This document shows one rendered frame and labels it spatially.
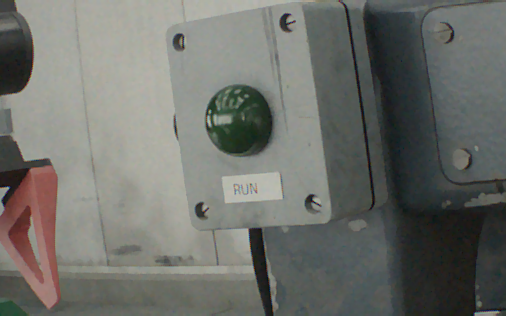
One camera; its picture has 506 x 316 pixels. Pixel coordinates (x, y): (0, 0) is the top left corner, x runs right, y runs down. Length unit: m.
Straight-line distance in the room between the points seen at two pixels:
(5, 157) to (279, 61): 0.24
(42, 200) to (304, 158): 0.24
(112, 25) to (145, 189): 1.12
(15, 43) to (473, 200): 0.35
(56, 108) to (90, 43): 0.59
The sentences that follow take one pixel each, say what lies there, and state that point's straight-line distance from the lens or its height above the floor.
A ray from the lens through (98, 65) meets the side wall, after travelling 7.96.
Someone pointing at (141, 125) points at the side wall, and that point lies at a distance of 7.71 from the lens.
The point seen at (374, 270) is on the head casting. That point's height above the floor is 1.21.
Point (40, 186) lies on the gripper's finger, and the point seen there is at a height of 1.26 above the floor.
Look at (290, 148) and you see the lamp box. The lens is 0.48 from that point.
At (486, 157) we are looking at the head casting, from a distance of 0.49.
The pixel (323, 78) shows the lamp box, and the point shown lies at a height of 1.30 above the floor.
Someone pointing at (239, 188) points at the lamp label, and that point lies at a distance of 0.50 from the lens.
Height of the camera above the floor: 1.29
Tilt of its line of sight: 3 degrees down
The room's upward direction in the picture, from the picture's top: 8 degrees counter-clockwise
